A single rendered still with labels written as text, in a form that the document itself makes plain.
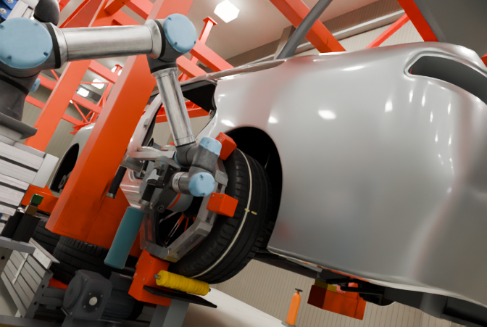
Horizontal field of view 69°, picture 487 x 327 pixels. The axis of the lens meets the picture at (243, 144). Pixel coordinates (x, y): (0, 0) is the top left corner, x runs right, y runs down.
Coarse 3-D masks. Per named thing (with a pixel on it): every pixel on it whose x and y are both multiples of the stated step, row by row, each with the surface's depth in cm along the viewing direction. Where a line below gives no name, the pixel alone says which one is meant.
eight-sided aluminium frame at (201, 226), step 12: (216, 168) 147; (216, 180) 144; (216, 192) 147; (204, 204) 143; (144, 216) 173; (204, 216) 140; (144, 228) 167; (192, 228) 140; (204, 228) 139; (144, 240) 162; (180, 240) 142; (192, 240) 145; (156, 252) 151; (168, 252) 144; (180, 252) 146
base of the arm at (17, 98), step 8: (0, 80) 92; (8, 80) 93; (0, 88) 91; (8, 88) 93; (16, 88) 94; (24, 88) 97; (0, 96) 91; (8, 96) 92; (16, 96) 94; (24, 96) 98; (0, 104) 90; (8, 104) 92; (16, 104) 95; (8, 112) 92; (16, 112) 94
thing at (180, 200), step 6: (150, 174) 155; (144, 180) 156; (144, 186) 153; (156, 192) 149; (156, 198) 151; (174, 198) 154; (180, 198) 156; (186, 198) 158; (192, 198) 161; (174, 204) 155; (180, 204) 157; (186, 204) 159; (174, 210) 159; (180, 210) 161
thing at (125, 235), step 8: (128, 208) 159; (136, 208) 159; (128, 216) 157; (136, 216) 158; (120, 224) 157; (128, 224) 156; (136, 224) 157; (120, 232) 155; (128, 232) 155; (136, 232) 158; (120, 240) 154; (128, 240) 155; (112, 248) 153; (120, 248) 153; (128, 248) 155; (112, 256) 152; (120, 256) 152; (112, 264) 151; (120, 264) 152
